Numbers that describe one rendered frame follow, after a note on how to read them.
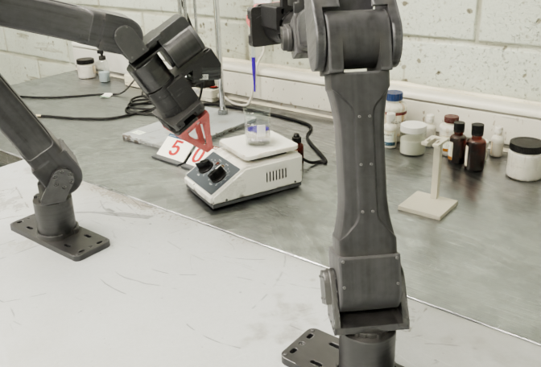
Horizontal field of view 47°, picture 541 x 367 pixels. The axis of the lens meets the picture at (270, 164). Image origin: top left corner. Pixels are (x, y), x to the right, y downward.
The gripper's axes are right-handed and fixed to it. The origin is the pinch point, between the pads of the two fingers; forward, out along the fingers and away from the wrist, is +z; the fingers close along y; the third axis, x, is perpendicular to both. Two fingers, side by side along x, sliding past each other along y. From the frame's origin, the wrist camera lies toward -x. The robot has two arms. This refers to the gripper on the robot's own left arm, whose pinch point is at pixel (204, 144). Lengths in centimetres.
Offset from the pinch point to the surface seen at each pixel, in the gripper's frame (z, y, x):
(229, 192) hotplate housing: 9.2, -3.6, 2.1
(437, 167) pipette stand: 21.9, -23.6, -27.5
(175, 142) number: 10.3, 27.8, 0.0
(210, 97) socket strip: 24, 63, -21
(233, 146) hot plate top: 6.7, 3.7, -5.2
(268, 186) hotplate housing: 14.1, -3.6, -4.5
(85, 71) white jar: 12, 116, -3
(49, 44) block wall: 7, 156, -2
